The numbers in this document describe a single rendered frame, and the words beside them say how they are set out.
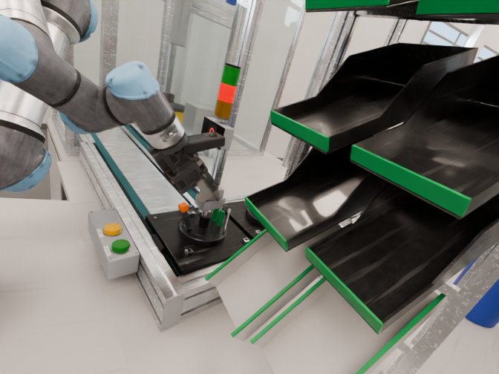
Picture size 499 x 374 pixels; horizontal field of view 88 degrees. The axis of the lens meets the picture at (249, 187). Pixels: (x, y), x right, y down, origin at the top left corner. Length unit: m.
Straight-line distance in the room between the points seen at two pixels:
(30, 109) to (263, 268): 0.60
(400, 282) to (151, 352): 0.48
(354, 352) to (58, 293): 0.62
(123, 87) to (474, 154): 0.50
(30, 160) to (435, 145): 0.73
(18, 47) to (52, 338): 0.51
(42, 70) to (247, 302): 0.50
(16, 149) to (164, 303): 0.43
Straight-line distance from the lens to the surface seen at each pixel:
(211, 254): 0.70
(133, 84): 0.49
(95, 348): 0.67
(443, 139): 0.43
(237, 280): 0.57
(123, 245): 0.69
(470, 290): 0.45
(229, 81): 0.83
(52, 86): 0.51
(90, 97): 0.54
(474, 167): 0.38
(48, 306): 0.74
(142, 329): 0.68
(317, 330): 0.51
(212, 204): 0.70
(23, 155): 0.71
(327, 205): 0.48
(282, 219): 0.45
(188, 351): 0.66
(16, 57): 0.49
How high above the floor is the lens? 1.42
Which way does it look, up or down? 24 degrees down
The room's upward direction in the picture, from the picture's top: 17 degrees clockwise
